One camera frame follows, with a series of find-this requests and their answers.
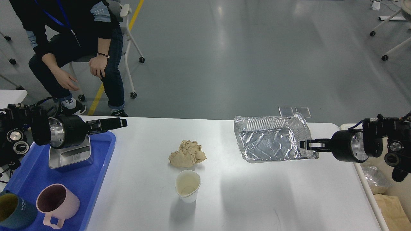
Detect person's left hand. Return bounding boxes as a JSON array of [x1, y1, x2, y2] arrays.
[[89, 55, 108, 79]]

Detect brown paper in bin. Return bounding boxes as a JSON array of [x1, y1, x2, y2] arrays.
[[374, 193, 411, 231]]

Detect pink mug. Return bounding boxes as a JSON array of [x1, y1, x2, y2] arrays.
[[36, 183, 80, 229]]

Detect brown paper ball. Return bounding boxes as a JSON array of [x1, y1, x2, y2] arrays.
[[168, 140, 207, 168]]

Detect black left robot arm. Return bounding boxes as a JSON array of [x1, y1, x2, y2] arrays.
[[0, 97, 127, 170]]

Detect crumpled clear plastic in bin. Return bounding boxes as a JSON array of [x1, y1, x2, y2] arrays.
[[361, 166, 392, 195]]

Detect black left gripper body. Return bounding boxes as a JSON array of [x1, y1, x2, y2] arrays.
[[48, 115, 89, 149]]

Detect clear floor plate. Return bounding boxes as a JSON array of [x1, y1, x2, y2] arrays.
[[295, 107, 312, 118], [278, 106, 295, 117]]

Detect white paper cup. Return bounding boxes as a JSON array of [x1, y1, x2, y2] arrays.
[[175, 170, 201, 203]]

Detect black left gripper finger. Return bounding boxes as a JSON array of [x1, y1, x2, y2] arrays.
[[86, 117, 128, 134]]

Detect square stainless steel tray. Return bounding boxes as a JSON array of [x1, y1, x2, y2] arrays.
[[48, 136, 94, 172]]

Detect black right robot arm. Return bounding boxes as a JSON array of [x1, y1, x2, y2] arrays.
[[299, 113, 411, 182]]

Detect white rolling stand legs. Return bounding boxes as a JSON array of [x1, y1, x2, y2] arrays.
[[369, 0, 411, 61]]

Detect clear floor plate left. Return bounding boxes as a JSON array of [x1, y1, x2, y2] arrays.
[[278, 106, 295, 117]]

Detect blue plastic tray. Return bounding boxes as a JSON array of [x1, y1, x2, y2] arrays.
[[4, 132, 116, 231]]

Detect aluminium foil tray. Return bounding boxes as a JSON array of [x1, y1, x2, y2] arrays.
[[233, 114, 319, 163]]

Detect wooden block with hole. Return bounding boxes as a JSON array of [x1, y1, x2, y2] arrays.
[[30, 116, 50, 130]]

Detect person's right hand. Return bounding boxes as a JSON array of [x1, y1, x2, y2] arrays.
[[51, 68, 80, 91]]

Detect small white side table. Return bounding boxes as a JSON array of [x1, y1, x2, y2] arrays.
[[0, 90, 28, 109]]

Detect teal mug yellow inside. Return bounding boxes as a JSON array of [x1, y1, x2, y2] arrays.
[[0, 191, 37, 230]]

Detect seated person in black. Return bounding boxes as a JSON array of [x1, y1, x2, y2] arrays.
[[10, 0, 127, 117]]

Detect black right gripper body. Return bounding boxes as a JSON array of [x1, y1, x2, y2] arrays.
[[330, 130, 369, 163]]

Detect white plastic bin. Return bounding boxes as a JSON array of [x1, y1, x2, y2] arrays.
[[354, 139, 411, 231]]

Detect clear floor plate right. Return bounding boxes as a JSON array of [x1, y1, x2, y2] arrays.
[[295, 107, 312, 118]]

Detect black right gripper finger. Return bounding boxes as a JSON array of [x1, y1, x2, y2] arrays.
[[299, 138, 331, 152]]

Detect white rolling chair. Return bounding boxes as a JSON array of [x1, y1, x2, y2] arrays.
[[69, 0, 145, 102]]

